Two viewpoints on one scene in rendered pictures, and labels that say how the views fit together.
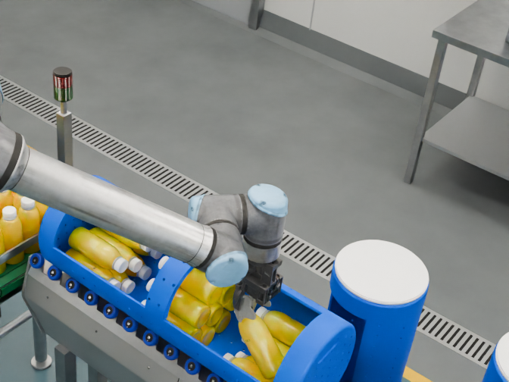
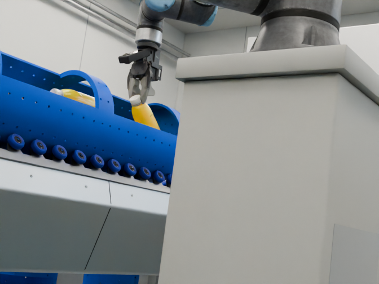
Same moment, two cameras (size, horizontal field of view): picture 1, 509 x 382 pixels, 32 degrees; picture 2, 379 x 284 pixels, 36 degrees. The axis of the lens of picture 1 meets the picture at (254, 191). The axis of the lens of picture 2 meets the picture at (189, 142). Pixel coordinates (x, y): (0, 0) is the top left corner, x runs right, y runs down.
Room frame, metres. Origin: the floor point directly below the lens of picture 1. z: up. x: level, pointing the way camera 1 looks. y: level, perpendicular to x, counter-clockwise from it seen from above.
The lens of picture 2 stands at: (1.28, 1.88, 0.79)
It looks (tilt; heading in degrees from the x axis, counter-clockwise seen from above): 9 degrees up; 273
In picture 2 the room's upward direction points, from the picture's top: 7 degrees clockwise
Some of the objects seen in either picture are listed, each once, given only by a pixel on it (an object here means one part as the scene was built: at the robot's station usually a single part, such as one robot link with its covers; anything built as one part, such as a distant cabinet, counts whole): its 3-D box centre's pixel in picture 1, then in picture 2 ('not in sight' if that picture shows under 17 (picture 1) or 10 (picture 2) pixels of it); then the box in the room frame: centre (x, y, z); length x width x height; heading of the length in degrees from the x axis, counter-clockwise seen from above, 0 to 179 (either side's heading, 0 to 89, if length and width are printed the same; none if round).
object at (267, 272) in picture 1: (260, 273); (146, 62); (1.56, -0.04, 1.34); 0.09 x 0.08 x 0.12; 57
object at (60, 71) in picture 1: (63, 92); not in sight; (2.52, 0.67, 1.18); 0.06 x 0.06 x 0.16
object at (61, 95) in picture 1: (63, 90); not in sight; (2.52, 0.67, 1.18); 0.06 x 0.06 x 0.05
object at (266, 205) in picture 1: (264, 215); (151, 15); (1.57, -0.03, 1.51); 0.10 x 0.09 x 0.12; 106
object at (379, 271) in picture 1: (381, 270); not in sight; (1.99, -0.40, 1.03); 0.28 x 0.28 x 0.01
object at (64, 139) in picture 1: (67, 238); not in sight; (2.52, 0.67, 0.55); 0.04 x 0.04 x 1.10; 57
